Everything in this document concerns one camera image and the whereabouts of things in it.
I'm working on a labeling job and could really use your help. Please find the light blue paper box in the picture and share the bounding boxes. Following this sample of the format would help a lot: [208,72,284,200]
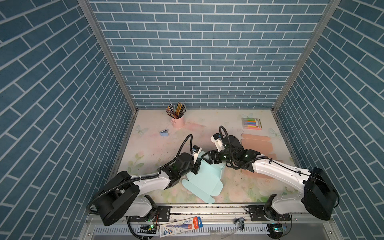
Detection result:
[182,160,226,204]

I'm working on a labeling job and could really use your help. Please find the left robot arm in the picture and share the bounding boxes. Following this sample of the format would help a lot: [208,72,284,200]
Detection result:
[86,151,200,226]

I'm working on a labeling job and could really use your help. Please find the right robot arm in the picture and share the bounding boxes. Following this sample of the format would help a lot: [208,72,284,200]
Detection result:
[200,134,340,221]

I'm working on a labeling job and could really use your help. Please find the pink flat paper box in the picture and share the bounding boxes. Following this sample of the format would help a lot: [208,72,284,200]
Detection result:
[241,133,283,183]

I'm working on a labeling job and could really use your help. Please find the pack of coloured markers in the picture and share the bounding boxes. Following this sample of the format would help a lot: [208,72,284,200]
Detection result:
[242,118,263,130]

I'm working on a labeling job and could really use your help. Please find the pink pencil bucket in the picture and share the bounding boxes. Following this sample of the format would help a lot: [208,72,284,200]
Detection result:
[171,117,185,129]

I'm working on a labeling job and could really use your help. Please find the bundle of coloured pencils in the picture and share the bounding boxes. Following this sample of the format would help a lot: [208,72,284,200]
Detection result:
[166,102,187,119]

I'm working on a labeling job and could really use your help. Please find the small metal clip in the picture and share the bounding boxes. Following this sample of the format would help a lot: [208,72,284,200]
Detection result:
[234,218,245,231]

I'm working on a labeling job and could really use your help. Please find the red blue white package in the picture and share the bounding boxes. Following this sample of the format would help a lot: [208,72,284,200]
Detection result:
[160,217,203,238]

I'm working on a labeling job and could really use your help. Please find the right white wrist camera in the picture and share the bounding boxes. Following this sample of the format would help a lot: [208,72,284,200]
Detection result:
[211,133,225,152]

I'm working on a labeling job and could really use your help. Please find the left black corrugated cable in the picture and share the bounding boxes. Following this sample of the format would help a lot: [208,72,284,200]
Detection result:
[86,134,194,214]

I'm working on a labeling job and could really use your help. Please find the aluminium mounting rail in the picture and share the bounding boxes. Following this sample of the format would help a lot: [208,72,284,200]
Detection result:
[77,203,344,240]

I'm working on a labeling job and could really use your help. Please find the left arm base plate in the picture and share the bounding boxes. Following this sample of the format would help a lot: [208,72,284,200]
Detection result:
[129,206,171,223]

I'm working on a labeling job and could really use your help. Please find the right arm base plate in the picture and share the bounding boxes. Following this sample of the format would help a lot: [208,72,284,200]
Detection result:
[245,205,292,222]

